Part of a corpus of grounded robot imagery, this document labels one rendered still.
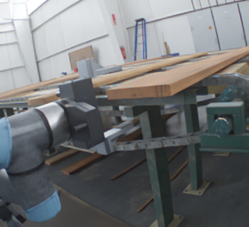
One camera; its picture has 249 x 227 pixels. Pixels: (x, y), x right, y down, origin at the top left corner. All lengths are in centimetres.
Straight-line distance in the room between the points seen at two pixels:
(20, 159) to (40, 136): 5
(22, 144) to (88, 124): 11
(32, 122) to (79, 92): 11
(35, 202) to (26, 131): 12
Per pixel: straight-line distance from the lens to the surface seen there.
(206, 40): 654
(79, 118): 36
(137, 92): 57
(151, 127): 102
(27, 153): 36
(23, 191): 38
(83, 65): 46
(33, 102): 98
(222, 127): 56
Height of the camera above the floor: 95
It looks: 9 degrees down
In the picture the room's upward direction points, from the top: 12 degrees counter-clockwise
